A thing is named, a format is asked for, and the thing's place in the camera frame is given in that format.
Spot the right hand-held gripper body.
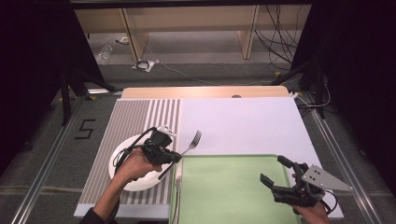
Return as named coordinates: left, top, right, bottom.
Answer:
left=272, top=163, right=354, bottom=209

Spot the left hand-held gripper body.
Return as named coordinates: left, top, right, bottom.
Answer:
left=141, top=125, right=177, bottom=166

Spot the metal spoon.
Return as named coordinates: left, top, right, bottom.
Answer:
left=172, top=161, right=185, bottom=224

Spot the metal fork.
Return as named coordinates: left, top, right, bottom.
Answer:
left=158, top=130, right=203, bottom=181

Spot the white plate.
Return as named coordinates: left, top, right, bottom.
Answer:
left=107, top=133, right=176, bottom=192

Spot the green tray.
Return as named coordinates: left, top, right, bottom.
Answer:
left=169, top=153, right=303, bottom=224

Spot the person's left hand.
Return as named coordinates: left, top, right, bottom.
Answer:
left=115, top=147, right=163, bottom=188

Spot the person's right hand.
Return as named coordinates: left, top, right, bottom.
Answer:
left=291, top=201, right=332, bottom=224

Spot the grey striped placemat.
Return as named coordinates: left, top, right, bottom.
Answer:
left=78, top=98, right=181, bottom=206

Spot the white table board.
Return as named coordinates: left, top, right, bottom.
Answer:
left=74, top=96, right=345, bottom=220

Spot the wooden table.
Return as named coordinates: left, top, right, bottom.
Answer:
left=120, top=86, right=291, bottom=100

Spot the black metal stand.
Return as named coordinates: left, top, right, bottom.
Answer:
left=270, top=55, right=327, bottom=119
left=60, top=60, right=117, bottom=126

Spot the white packet with black coil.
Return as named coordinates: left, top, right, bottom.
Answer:
left=132, top=59, right=156, bottom=73

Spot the clear plastic wrapper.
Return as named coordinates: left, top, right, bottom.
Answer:
left=93, top=44, right=114, bottom=65

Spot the black curtain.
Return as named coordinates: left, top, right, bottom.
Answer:
left=0, top=0, right=106, bottom=175
left=292, top=0, right=396, bottom=194

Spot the aluminium floor rail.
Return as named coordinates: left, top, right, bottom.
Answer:
left=300, top=91, right=376, bottom=224
left=10, top=96, right=87, bottom=224

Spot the white floor cable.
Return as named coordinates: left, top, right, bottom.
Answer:
left=144, top=46, right=276, bottom=87

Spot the bundle of black cables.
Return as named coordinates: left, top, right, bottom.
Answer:
left=254, top=4, right=302, bottom=64

